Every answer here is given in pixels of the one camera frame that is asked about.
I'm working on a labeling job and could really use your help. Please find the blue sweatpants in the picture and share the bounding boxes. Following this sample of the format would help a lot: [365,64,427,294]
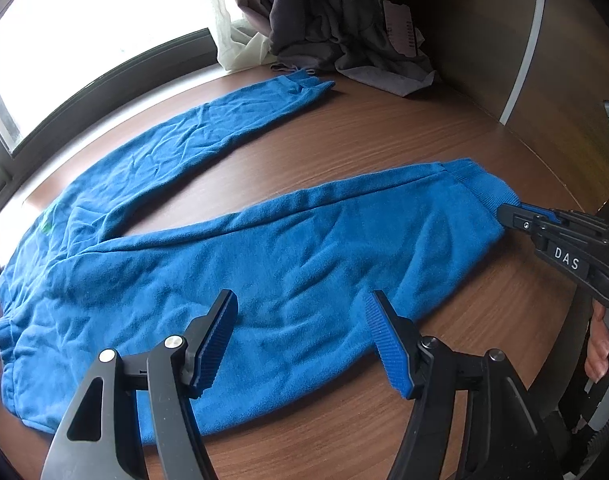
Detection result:
[0,72,518,434]

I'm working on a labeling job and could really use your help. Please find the person's right hand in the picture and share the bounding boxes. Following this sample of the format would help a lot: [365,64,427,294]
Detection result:
[584,300,609,382]

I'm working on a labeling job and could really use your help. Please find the black window frame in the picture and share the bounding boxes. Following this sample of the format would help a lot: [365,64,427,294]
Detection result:
[0,29,216,212]

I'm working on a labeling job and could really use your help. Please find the dark grey curtain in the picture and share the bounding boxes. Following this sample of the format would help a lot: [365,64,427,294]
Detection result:
[234,0,434,96]

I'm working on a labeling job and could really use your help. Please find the white sheer curtain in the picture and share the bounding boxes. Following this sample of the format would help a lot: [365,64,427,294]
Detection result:
[207,0,276,73]

